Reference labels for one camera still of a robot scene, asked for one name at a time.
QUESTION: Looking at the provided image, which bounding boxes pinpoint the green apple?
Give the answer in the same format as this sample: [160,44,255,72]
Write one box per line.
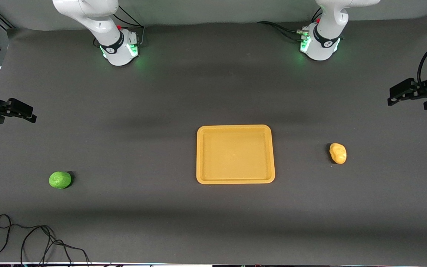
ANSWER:
[49,171,72,189]

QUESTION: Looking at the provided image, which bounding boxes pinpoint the yellow potato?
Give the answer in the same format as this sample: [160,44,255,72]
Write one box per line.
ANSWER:
[329,143,347,165]

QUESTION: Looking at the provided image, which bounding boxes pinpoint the yellow plastic tray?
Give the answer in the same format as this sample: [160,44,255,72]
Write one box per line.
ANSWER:
[196,125,275,185]

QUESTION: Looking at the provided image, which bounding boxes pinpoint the dark grey table mat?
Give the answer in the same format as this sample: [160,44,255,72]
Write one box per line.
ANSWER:
[0,13,427,264]

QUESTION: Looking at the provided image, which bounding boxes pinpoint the aluminium frame rail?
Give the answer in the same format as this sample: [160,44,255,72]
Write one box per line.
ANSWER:
[0,8,14,30]

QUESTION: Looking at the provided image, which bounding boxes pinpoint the loose black cable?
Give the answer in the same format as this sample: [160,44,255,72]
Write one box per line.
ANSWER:
[0,214,90,266]

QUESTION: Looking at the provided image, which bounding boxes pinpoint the black right base cables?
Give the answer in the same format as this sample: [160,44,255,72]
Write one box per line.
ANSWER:
[113,5,146,48]

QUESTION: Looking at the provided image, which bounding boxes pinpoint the black base cables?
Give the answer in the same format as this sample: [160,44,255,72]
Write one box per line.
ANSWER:
[113,5,146,48]
[256,21,309,42]

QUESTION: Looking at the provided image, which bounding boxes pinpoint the black left base cables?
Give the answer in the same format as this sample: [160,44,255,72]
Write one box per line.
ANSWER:
[256,21,309,42]

